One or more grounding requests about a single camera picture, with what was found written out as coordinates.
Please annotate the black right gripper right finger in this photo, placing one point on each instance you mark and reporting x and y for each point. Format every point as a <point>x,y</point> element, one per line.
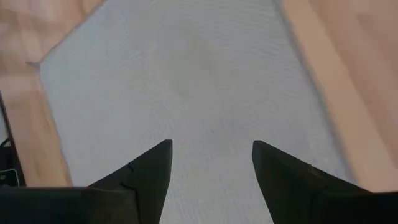
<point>286,186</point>

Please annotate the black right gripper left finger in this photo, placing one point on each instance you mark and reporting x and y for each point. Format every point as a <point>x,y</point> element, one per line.
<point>146,180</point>

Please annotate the grey microfiber towel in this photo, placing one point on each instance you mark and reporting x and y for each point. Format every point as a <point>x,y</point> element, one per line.
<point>199,77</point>

